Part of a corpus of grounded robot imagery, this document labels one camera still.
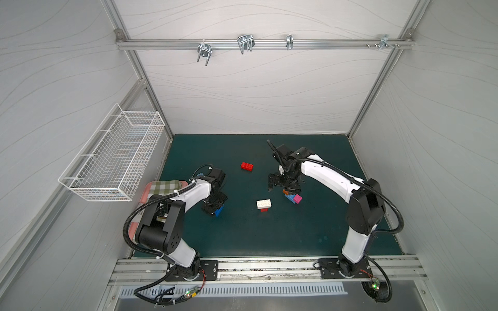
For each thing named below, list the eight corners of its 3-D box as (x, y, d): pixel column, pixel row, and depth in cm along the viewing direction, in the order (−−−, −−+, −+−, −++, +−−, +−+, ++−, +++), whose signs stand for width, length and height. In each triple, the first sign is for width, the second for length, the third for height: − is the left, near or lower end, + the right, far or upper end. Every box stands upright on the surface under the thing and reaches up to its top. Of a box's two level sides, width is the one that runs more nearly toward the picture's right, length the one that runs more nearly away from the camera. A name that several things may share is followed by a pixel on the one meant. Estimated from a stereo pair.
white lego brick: (257, 212, 90) (257, 207, 86) (256, 205, 92) (256, 200, 88) (271, 210, 91) (271, 205, 87) (269, 204, 93) (270, 198, 89)
